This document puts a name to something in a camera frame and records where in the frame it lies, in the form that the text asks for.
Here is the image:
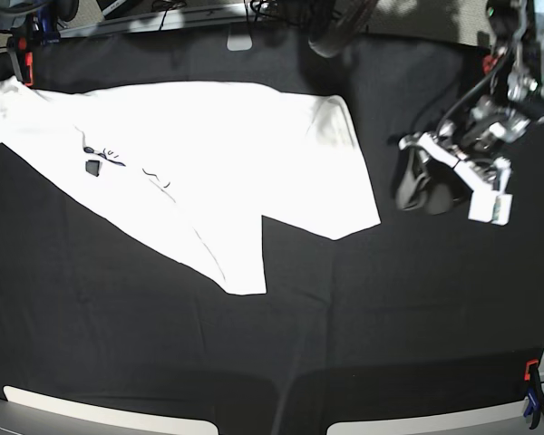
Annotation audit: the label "black table cloth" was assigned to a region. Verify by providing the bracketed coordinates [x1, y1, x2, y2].
[0, 30, 544, 414]

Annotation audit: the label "red clamp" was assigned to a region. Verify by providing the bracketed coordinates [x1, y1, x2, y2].
[6, 36, 34, 87]
[523, 359, 544, 430]

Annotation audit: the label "black cables at back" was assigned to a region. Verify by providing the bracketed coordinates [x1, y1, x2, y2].
[151, 0, 314, 26]

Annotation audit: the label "white printed t-shirt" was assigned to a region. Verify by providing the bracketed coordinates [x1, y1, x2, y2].
[0, 78, 380, 295]

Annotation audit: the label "black camera pole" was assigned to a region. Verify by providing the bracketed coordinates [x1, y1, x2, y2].
[308, 0, 378, 58]

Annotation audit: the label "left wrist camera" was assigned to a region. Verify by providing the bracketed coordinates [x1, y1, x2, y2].
[468, 190, 513, 226]

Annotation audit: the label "red clamp back left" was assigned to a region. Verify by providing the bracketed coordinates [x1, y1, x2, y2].
[6, 36, 34, 87]

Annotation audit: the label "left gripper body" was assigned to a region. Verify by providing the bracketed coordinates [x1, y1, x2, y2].
[397, 108, 529, 199]

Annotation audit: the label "red clamp front right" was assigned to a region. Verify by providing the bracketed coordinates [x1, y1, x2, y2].
[523, 359, 544, 430]

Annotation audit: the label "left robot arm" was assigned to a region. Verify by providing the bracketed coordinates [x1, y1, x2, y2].
[395, 1, 544, 226]

